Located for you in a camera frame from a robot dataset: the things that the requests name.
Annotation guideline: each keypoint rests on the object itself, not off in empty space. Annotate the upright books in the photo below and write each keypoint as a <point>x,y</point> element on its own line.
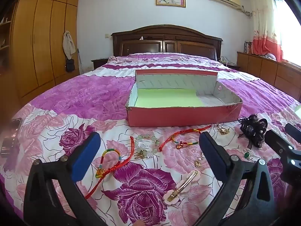
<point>248,47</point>

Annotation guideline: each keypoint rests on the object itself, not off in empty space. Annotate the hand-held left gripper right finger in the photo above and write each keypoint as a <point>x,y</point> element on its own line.
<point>211,155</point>

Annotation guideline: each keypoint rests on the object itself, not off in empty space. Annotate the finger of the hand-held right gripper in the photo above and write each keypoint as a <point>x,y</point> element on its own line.
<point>294,133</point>
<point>278,146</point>

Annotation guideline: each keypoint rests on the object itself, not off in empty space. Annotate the bed with pink floral cover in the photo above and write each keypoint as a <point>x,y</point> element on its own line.
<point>141,193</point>

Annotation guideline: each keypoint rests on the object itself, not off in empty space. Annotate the bright window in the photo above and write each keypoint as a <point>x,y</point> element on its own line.
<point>290,33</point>

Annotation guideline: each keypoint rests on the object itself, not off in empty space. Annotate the wooden wardrobe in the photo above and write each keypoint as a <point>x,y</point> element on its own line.
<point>42,40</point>

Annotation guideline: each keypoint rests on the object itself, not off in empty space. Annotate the beige cloth bag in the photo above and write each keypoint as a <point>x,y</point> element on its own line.
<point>68,43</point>

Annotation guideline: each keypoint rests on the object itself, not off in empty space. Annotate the low wooden cabinet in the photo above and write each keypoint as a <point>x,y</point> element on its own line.
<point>265,73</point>

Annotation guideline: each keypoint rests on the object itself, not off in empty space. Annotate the pink cardboard box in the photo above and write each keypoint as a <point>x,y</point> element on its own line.
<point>176,117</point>

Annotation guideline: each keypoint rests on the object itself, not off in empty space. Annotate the black smartphone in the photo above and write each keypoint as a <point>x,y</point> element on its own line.
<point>9,136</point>

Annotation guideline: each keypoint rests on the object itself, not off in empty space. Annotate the dark wooden headboard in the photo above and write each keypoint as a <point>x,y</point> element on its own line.
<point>164,44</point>

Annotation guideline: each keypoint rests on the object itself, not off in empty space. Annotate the person's left hand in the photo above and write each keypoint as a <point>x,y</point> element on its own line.
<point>139,223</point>

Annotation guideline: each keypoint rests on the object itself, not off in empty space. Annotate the dark wooden nightstand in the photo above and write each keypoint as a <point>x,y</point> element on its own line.
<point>232,67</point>
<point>100,63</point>

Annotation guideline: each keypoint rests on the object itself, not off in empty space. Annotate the gold pearl earring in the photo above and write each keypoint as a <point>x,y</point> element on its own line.
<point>224,130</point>
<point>197,163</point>

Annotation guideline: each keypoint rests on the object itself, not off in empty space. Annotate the black handbag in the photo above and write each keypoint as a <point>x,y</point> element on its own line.
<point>69,64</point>

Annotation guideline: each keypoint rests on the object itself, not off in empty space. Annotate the gold hair clip pink flowers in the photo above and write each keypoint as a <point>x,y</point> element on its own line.
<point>184,184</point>

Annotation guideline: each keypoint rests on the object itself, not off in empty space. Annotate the wooden open shelf unit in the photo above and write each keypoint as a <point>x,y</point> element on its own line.
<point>4,40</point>

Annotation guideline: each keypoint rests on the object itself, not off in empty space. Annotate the black mesh hair accessory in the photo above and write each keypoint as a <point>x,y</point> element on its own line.
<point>252,128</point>

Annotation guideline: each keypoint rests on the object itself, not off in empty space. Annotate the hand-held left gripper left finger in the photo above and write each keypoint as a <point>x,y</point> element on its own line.
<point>84,156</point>

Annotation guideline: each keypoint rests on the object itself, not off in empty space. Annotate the white and red curtain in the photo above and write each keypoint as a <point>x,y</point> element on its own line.
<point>265,23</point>

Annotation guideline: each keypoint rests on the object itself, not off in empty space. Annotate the light green paper sheet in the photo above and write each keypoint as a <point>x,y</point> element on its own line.
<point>164,97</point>

